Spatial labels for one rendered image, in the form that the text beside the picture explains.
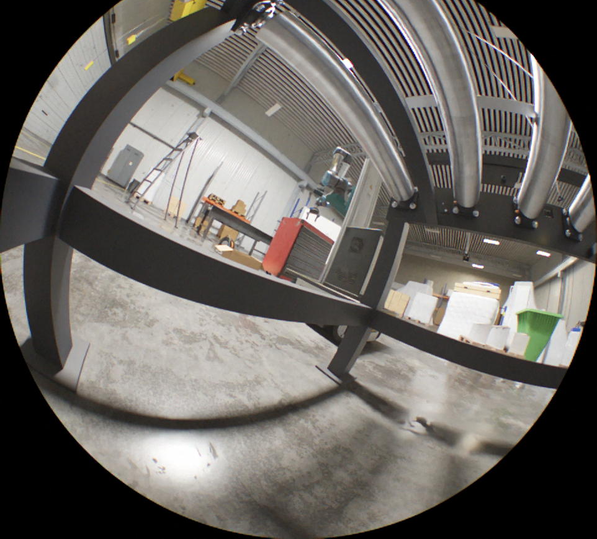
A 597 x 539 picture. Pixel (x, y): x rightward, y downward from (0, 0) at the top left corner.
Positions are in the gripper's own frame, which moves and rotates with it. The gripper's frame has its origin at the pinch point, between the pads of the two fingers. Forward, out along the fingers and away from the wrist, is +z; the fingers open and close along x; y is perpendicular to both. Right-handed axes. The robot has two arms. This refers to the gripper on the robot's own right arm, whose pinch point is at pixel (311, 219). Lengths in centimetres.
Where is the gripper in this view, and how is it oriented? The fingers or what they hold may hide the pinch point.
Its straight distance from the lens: 238.0
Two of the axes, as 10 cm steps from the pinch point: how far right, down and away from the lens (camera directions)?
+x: 8.3, 3.0, -4.8
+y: -4.0, -3.0, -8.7
